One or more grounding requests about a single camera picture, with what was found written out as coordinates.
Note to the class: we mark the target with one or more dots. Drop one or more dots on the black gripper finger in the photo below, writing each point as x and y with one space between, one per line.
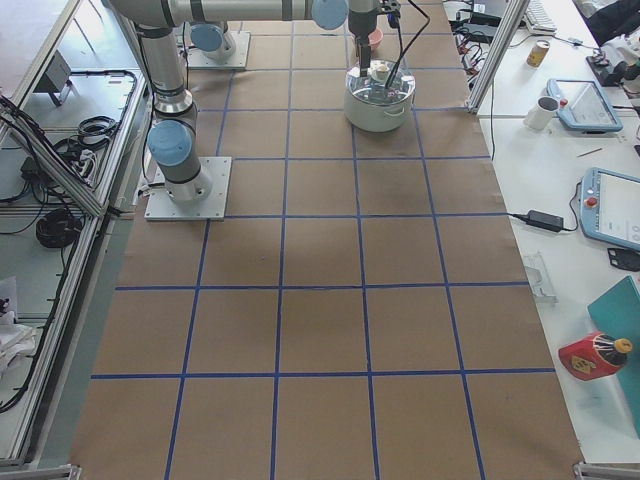
364 55

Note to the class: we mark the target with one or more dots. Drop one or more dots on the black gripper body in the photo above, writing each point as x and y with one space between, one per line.
358 20

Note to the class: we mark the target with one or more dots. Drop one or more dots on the glass pot lid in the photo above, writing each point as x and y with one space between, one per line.
384 85

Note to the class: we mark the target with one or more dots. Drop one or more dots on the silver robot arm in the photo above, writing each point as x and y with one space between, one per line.
213 40
171 141

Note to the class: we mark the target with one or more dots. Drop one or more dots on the white electric cooking pot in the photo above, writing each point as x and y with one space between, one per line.
372 106

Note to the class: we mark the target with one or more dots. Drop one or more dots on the pink bowl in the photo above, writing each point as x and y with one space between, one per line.
375 39

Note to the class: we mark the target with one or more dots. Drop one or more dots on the yellow drink can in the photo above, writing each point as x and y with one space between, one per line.
537 53

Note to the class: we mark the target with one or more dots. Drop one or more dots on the white mug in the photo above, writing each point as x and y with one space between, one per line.
541 113

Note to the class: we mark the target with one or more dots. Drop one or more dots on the far blue teach pendant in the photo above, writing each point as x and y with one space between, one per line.
584 106

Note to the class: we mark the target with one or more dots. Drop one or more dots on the blue teach pendant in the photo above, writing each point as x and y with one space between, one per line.
609 207
584 106

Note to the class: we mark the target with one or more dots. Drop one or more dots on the small black power brick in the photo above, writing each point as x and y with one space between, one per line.
542 220

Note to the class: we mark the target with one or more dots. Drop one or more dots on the near blue teach pendant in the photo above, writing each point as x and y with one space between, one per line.
609 207

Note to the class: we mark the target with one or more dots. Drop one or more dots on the clear plastic holder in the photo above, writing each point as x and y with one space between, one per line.
538 279

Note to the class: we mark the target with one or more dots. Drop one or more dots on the teal board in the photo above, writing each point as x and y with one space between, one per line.
616 313

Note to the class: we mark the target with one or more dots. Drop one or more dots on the red bottle black cap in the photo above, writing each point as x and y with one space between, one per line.
595 356

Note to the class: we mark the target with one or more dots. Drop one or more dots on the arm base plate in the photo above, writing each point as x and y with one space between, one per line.
238 61
204 197

